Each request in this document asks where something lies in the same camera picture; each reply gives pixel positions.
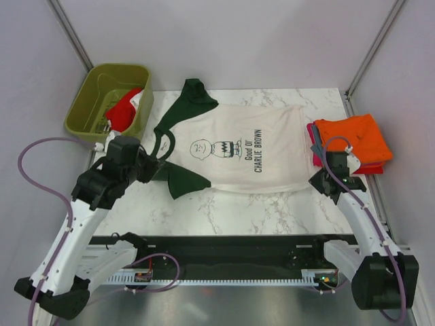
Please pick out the cream green Charlie Brown shirt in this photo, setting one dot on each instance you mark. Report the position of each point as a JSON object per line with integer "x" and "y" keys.
{"x": 235, "y": 148}

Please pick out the red shirt in bin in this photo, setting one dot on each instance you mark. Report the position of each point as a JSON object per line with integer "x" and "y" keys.
{"x": 122, "y": 114}

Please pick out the olive green plastic bin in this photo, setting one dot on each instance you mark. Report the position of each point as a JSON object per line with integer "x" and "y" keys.
{"x": 104, "y": 87}

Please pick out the teal folded shirt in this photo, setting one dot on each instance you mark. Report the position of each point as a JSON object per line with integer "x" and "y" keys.
{"x": 317, "y": 147}

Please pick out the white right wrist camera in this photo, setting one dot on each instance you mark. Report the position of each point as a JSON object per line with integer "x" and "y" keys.
{"x": 353, "y": 163}

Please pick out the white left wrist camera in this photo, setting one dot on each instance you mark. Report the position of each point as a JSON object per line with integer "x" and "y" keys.
{"x": 102, "y": 147}

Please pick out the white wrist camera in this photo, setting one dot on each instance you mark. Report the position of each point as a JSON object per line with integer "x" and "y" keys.
{"x": 102, "y": 147}
{"x": 353, "y": 163}

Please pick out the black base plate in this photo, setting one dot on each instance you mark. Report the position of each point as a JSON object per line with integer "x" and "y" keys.
{"x": 242, "y": 252}

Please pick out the red folded shirt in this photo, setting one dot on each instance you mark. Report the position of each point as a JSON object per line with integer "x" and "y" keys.
{"x": 370, "y": 169}

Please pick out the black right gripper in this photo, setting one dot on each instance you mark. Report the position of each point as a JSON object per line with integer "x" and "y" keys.
{"x": 315, "y": 183}

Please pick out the right aluminium frame post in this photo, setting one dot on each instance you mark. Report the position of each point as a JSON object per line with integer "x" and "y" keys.
{"x": 381, "y": 36}

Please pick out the aluminium frame post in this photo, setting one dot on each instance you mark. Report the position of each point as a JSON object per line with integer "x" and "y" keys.
{"x": 69, "y": 31}
{"x": 381, "y": 36}

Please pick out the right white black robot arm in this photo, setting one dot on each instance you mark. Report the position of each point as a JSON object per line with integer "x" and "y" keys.
{"x": 382, "y": 276}

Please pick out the white slotted cable duct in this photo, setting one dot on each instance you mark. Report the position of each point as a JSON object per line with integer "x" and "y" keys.
{"x": 209, "y": 277}

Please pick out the pink folded shirt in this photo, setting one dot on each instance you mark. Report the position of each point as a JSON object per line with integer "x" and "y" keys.
{"x": 316, "y": 160}

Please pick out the orange folded shirt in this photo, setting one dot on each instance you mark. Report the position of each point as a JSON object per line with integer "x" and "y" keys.
{"x": 364, "y": 136}

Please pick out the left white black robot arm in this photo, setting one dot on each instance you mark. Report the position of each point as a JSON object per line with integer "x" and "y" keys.
{"x": 60, "y": 286}

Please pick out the left aluminium frame post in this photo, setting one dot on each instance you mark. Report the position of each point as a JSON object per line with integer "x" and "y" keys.
{"x": 69, "y": 31}

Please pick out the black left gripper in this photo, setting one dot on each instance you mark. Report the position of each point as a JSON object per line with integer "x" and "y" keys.
{"x": 151, "y": 166}

